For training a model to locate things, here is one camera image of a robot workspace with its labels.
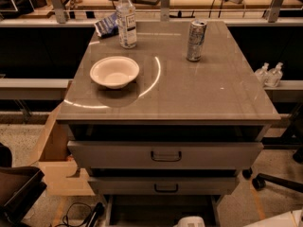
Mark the grey drawer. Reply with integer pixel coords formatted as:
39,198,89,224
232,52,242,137
88,177,239,195
105,195,221,227
67,141,263,170

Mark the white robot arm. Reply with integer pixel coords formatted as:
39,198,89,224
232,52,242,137
173,209,303,227

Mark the grey drawer cabinet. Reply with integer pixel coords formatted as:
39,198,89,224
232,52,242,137
56,20,281,227

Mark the white bowl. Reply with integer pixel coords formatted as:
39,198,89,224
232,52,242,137
90,56,139,89

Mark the silver drink can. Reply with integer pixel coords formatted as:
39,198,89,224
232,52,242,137
187,19,207,61

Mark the blue snack bag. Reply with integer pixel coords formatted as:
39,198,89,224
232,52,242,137
95,13,118,38

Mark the clear plastic water bottle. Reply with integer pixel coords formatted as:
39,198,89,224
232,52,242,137
116,0,137,48

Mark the cardboard box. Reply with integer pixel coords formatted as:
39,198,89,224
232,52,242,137
29,106,94,196

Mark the left clear sanitizer bottle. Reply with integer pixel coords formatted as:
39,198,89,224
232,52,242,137
255,62,269,86

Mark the clear sanitizer bottle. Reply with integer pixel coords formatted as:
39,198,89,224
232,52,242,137
255,62,269,86
265,62,283,87

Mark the right clear sanitizer bottle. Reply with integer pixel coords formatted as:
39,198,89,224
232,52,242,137
265,62,283,87

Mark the black bin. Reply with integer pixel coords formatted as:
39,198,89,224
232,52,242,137
0,166,46,227

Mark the black floor cable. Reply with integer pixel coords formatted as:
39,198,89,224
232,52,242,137
50,201,105,227

